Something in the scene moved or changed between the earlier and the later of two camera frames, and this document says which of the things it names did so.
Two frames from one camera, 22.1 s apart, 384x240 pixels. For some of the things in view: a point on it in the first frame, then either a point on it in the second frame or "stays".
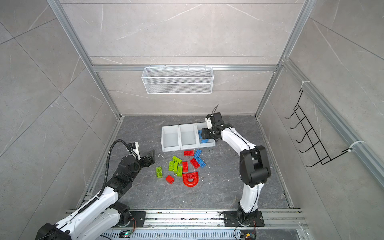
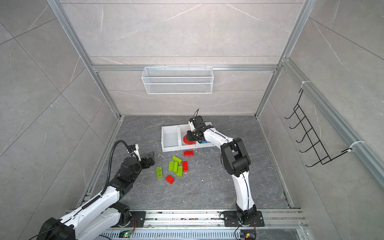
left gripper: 147,163 stays
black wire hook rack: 316,149 stays
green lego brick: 159,172 stays
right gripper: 205,133 -> 189,133
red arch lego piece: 190,175 -> 186,140
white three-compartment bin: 183,136 stays
